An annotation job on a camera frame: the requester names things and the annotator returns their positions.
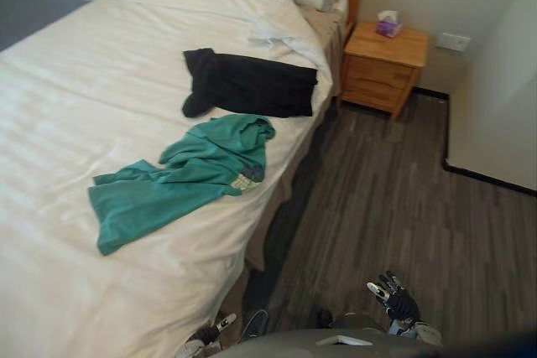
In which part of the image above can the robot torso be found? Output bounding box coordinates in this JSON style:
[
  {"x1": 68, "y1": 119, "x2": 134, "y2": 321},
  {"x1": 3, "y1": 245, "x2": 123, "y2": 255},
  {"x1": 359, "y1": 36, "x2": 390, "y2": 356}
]
[{"x1": 217, "y1": 311, "x2": 446, "y2": 358}]

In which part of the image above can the green t-shirt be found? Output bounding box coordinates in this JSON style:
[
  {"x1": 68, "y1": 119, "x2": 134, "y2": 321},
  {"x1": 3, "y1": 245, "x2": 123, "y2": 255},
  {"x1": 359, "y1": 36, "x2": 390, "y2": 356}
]
[{"x1": 86, "y1": 113, "x2": 277, "y2": 257}]

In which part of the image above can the purple tissue box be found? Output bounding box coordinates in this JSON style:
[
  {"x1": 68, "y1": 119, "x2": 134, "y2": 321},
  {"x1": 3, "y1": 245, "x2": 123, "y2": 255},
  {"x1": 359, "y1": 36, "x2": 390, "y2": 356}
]
[{"x1": 376, "y1": 10, "x2": 403, "y2": 38}]

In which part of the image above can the wooden nightstand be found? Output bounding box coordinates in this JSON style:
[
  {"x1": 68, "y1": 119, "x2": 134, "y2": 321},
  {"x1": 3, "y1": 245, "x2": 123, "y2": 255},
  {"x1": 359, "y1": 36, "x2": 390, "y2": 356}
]
[{"x1": 337, "y1": 21, "x2": 430, "y2": 122}]

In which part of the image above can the wall power socket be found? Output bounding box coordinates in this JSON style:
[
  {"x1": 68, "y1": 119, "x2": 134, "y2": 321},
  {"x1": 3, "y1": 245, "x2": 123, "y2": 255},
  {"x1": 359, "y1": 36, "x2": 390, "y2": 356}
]
[{"x1": 435, "y1": 32, "x2": 472, "y2": 52}]

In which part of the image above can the black garment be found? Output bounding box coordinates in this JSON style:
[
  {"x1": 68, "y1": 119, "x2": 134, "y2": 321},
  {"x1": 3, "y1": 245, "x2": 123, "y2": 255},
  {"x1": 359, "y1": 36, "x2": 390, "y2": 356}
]
[{"x1": 180, "y1": 48, "x2": 319, "y2": 120}]

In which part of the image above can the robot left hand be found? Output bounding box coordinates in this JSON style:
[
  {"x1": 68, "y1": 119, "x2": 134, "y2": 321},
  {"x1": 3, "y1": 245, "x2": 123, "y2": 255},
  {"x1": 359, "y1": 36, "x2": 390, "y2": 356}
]
[{"x1": 196, "y1": 312, "x2": 237, "y2": 344}]

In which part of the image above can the white duvet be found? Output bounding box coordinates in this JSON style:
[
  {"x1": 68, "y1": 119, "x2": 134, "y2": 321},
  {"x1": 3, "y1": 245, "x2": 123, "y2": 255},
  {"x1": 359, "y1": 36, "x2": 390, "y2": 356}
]
[{"x1": 0, "y1": 0, "x2": 335, "y2": 358}]

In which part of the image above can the beige bed sheet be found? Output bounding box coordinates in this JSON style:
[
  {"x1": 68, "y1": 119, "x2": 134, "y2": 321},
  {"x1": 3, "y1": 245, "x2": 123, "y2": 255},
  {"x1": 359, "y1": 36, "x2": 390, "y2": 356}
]
[{"x1": 242, "y1": 4, "x2": 350, "y2": 273}]

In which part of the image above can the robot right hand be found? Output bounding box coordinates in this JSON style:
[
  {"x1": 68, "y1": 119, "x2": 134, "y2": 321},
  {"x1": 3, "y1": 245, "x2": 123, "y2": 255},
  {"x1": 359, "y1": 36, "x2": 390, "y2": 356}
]
[{"x1": 366, "y1": 270, "x2": 422, "y2": 320}]

